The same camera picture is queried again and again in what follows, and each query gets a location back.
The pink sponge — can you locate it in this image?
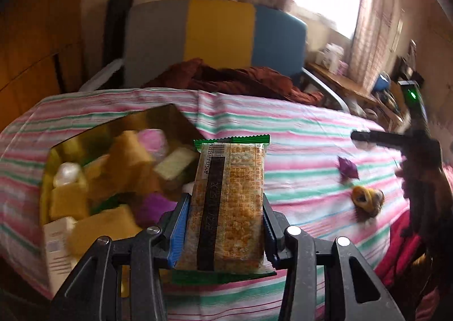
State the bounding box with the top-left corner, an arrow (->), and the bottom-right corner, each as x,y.
136,129 -> 168,159

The purple sponge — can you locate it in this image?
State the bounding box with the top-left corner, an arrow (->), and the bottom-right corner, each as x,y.
136,194 -> 178,228

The red garment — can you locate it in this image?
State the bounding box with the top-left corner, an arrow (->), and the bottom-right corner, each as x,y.
375,165 -> 453,321

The white box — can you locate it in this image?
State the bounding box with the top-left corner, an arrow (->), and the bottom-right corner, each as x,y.
315,43 -> 345,72

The person's right hand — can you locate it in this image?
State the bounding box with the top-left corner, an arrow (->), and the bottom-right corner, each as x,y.
394,158 -> 446,237

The rust brown blanket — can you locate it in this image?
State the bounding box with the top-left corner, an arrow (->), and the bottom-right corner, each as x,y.
142,57 -> 324,106

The blue round object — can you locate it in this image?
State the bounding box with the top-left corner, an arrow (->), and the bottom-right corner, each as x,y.
373,73 -> 392,91

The wooden side desk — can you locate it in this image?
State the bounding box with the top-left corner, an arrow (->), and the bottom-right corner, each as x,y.
306,61 -> 404,130

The pink green striped tablecloth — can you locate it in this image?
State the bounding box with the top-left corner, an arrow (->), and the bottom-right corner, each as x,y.
0,87 -> 414,321

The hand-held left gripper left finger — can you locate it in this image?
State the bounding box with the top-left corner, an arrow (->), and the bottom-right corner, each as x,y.
51,193 -> 192,321

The wooden cabinet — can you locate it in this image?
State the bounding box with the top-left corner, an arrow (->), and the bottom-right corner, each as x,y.
0,0 -> 89,123

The bright yellow sponge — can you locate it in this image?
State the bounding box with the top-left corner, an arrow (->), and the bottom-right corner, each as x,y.
48,179 -> 91,219

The gold lined cardboard box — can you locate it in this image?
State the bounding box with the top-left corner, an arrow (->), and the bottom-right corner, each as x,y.
39,103 -> 204,298

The checked pink curtain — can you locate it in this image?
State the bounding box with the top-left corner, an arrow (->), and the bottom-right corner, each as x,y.
350,0 -> 404,84

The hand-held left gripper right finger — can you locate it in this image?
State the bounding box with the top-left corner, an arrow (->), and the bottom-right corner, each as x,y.
262,194 -> 406,321

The purple packet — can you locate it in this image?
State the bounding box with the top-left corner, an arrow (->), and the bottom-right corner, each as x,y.
336,155 -> 361,185

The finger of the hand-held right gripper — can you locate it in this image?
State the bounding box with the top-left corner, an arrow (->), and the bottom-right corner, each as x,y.
350,131 -> 413,147

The grey yellow blue chair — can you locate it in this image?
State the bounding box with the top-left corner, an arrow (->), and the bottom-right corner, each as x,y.
80,0 -> 351,113

